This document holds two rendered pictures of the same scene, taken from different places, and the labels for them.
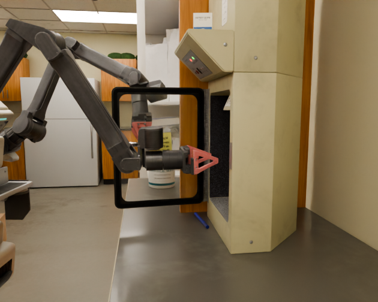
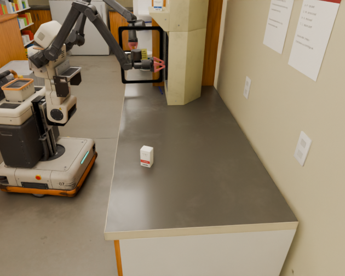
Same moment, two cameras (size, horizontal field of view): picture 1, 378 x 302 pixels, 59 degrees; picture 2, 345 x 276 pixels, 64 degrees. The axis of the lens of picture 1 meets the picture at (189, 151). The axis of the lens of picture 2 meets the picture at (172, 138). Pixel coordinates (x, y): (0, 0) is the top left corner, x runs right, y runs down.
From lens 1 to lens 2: 0.96 m
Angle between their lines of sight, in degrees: 24
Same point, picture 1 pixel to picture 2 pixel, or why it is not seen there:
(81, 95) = (105, 35)
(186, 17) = not seen: outside the picture
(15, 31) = (75, 7)
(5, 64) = (72, 21)
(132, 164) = (128, 67)
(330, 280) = (199, 115)
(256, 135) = (178, 58)
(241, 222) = (172, 93)
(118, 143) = (122, 57)
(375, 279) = (215, 116)
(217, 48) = (162, 21)
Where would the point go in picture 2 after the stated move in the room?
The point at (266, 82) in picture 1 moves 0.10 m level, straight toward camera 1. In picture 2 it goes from (183, 35) to (179, 39)
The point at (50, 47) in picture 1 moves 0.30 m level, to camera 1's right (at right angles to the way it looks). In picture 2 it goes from (91, 15) to (142, 17)
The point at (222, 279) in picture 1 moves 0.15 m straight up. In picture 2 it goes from (160, 113) to (160, 91)
